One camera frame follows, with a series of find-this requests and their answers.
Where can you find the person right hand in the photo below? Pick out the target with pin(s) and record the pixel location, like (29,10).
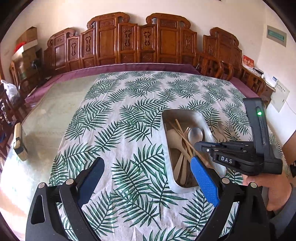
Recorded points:
(279,188)

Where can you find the green wall sign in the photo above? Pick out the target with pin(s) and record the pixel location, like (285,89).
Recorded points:
(276,35)

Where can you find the cardboard boxes stack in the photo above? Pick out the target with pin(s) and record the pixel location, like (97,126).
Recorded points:
(24,62)

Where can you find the bamboo chopstick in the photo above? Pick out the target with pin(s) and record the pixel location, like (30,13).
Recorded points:
(205,161)
(189,146)

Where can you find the palm leaf tablecloth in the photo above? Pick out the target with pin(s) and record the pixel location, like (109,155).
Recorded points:
(120,120)

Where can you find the wooden side shelf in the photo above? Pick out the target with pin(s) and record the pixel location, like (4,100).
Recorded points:
(257,84)

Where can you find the grey metal tray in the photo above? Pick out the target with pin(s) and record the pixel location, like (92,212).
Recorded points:
(182,128)

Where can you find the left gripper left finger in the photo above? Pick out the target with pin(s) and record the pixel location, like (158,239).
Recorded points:
(91,177)

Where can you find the white wall panel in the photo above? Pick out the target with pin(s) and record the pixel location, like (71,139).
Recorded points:
(279,97)

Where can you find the purple table cover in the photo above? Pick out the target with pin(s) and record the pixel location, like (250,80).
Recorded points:
(41,91)

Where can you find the white rice ladle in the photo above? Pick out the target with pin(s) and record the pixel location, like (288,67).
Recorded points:
(174,141)

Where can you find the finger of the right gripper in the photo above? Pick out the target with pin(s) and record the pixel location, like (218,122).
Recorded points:
(207,147)

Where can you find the wooden armchair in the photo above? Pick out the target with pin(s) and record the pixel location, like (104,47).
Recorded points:
(213,67)

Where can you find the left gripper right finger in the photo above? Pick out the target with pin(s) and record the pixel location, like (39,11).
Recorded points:
(208,180)

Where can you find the wooden brush on table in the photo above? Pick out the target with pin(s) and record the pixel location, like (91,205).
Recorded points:
(19,142)

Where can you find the cream plastic fork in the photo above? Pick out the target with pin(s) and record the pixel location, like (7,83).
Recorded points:
(183,176)

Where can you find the plastic bag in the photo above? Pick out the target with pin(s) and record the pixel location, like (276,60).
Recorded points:
(11,91)

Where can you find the carved wooden bench back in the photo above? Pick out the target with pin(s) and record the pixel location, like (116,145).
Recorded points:
(113,39)

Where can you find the large steel ladle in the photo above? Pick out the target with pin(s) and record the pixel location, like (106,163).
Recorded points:
(195,135)

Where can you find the red card on shelf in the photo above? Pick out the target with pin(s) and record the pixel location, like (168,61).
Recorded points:
(247,62)

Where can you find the cream plastic spoon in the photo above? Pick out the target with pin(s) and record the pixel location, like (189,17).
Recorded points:
(177,168)

